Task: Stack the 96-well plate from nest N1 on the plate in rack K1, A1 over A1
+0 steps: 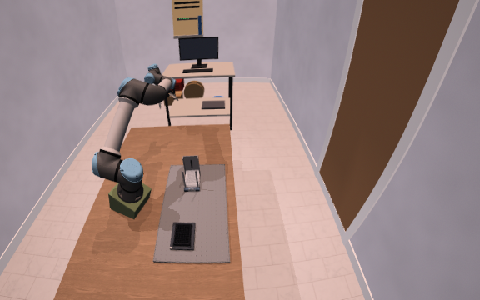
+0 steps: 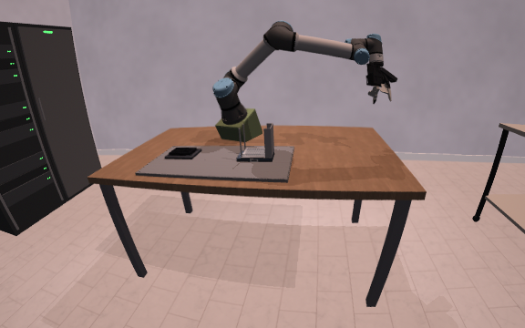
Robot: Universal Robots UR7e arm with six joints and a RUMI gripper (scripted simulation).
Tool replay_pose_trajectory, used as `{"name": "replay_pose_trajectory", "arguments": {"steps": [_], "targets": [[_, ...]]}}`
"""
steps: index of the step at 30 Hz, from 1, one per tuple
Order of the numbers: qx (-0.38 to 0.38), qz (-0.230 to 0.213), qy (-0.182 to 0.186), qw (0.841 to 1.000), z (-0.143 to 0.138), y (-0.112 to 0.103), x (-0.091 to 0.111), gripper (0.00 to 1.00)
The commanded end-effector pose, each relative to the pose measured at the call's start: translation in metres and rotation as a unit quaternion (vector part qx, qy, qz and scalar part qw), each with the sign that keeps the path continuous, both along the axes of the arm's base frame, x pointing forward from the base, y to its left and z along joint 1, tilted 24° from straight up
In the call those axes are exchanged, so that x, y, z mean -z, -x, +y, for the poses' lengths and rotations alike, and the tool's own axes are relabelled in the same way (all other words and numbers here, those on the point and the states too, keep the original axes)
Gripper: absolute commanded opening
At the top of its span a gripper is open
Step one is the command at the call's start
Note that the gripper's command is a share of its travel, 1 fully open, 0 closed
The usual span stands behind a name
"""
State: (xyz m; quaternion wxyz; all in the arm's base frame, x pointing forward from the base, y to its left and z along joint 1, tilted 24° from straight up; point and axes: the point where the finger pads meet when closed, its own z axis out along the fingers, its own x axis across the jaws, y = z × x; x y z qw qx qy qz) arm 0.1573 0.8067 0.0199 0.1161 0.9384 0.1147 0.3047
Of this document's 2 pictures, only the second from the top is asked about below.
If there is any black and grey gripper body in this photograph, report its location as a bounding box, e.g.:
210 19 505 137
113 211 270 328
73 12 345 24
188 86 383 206
366 62 386 87

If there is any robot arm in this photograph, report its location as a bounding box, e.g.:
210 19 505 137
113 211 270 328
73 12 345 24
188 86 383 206
212 21 384 125

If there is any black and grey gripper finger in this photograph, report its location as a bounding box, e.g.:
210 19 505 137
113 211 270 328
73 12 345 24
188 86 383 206
379 77 392 101
368 86 379 104

